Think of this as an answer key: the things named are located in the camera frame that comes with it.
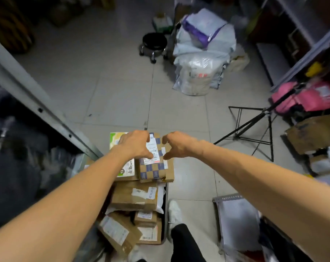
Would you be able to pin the person's right hand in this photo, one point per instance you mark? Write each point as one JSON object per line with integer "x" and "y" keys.
{"x": 184, "y": 145}

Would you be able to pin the person's left hand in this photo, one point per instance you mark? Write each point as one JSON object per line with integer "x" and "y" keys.
{"x": 135, "y": 144}

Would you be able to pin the green and white carton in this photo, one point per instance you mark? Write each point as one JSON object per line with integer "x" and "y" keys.
{"x": 128, "y": 170}

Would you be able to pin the cardboard box green printed tape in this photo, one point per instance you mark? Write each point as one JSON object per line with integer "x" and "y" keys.
{"x": 170, "y": 171}

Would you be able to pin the blue checkered cardboard box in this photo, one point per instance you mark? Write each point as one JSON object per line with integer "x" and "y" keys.
{"x": 151, "y": 171}

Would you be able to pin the small taped cardboard parcel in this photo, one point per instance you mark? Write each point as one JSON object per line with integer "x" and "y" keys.
{"x": 124, "y": 196}

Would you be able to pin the white mailer bag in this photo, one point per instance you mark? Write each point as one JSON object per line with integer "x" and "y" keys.
{"x": 160, "y": 199}

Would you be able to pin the cardboard box with black handwriting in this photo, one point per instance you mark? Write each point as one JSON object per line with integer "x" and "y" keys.
{"x": 150, "y": 234}

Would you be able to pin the person's right forearm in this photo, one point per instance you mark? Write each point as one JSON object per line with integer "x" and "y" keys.
{"x": 285, "y": 188}

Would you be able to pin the person's left forearm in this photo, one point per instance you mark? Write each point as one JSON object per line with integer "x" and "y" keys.
{"x": 58, "y": 210}

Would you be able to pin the person's right leg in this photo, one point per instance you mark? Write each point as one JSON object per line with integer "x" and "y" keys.
{"x": 186, "y": 245}

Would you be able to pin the grey metal shelf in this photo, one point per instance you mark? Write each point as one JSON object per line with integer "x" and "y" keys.
{"x": 31, "y": 92}

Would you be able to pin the black plastic bag parcel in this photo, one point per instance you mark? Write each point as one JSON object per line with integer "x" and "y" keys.
{"x": 17, "y": 160}

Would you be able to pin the brown cardboard sheet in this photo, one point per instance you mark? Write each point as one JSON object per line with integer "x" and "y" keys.
{"x": 312, "y": 133}

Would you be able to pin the white right shoe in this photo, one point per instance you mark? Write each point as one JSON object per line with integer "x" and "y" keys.
{"x": 175, "y": 215}

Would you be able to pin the white shoe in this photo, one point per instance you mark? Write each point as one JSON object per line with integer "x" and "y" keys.
{"x": 136, "y": 255}
{"x": 175, "y": 215}

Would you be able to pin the heap of white plastic bags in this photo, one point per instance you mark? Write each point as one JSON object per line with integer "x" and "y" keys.
{"x": 203, "y": 60}

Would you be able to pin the black light stand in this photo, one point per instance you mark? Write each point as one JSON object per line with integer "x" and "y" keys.
{"x": 266, "y": 111}

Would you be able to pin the low grey metal rack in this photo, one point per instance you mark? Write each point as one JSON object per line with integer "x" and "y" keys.
{"x": 236, "y": 223}

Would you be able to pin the black rolling stool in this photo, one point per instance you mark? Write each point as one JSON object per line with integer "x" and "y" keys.
{"x": 154, "y": 42}

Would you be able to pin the white left shoe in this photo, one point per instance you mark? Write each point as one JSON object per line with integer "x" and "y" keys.
{"x": 136, "y": 255}

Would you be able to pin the black fabric bag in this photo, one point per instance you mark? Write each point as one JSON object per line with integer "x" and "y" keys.
{"x": 279, "y": 242}

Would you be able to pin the big white plastic sack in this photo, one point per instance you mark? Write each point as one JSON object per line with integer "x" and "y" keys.
{"x": 323, "y": 163}

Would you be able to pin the pink bag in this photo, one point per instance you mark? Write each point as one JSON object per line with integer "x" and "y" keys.
{"x": 317, "y": 95}

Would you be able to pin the background shelving with goods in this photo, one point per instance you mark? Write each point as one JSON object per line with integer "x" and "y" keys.
{"x": 290, "y": 24}

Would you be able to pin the yellow striped brown bundle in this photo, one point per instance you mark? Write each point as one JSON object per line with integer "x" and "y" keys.
{"x": 9, "y": 27}

